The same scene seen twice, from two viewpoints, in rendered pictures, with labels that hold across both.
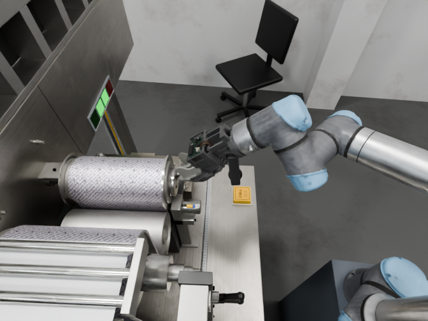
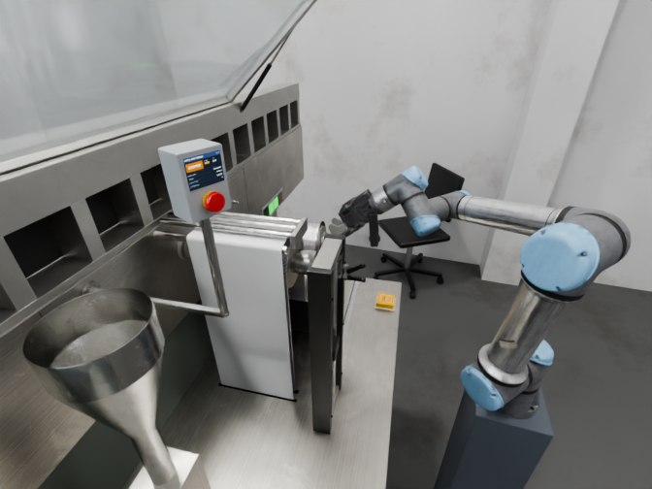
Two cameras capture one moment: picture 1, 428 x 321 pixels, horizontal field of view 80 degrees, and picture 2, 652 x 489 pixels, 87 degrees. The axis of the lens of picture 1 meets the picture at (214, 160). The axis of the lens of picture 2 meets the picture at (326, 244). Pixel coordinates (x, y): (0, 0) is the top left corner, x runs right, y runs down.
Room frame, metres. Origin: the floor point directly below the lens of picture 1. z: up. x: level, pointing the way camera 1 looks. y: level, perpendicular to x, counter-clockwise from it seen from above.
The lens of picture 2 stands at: (-0.60, -0.09, 1.83)
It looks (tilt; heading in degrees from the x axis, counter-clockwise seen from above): 31 degrees down; 11
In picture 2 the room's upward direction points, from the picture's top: straight up
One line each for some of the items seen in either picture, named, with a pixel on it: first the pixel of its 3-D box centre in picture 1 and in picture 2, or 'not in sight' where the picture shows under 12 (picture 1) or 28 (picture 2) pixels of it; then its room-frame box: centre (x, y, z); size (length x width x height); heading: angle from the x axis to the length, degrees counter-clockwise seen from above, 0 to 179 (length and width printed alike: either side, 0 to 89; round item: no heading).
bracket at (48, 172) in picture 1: (53, 171); not in sight; (0.38, 0.42, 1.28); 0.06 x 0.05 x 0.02; 88
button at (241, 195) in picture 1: (241, 195); (385, 301); (0.52, -0.12, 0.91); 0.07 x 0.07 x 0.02; 88
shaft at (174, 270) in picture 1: (186, 273); not in sight; (0.12, 0.05, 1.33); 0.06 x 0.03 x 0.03; 88
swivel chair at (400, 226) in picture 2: (249, 72); (413, 229); (2.00, -0.32, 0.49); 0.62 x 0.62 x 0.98
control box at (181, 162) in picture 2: not in sight; (200, 181); (-0.18, 0.18, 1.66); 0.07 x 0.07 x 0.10; 62
